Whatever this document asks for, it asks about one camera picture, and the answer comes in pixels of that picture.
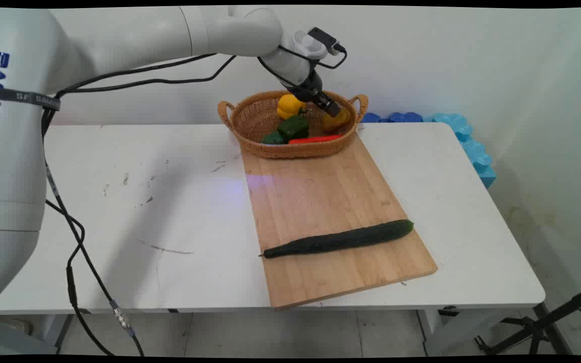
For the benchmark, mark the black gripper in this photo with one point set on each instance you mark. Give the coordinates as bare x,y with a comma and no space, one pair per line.
307,86

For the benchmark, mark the long dark green cucumber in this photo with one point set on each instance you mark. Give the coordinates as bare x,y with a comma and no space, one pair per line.
341,238

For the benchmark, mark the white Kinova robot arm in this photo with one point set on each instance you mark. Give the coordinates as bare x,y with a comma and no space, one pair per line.
94,40

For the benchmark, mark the yellow bell pepper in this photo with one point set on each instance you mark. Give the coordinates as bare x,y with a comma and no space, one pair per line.
289,106
340,121

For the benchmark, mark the red chili pepper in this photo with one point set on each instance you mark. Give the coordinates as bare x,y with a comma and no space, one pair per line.
315,139

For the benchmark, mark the large green bell pepper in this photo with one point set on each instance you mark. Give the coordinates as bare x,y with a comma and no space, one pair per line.
294,127

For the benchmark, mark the small green pepper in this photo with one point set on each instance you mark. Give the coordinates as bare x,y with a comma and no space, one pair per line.
273,138

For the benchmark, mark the dark blue foam piece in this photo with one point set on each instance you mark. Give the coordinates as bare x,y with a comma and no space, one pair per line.
396,117

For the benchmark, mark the woven wicker basket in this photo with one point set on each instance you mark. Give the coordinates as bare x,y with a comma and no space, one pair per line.
252,121

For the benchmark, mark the wooden cutting board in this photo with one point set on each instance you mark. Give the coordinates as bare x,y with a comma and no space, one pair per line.
331,201

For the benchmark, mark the light blue foam piece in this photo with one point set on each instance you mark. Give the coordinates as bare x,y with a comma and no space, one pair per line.
474,151

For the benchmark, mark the white table leg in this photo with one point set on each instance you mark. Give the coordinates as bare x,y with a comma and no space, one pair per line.
467,327
56,330

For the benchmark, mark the black tripod stand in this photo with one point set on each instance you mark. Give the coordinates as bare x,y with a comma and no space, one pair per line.
537,327

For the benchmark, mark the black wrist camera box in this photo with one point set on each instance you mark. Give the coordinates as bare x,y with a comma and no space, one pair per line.
324,38

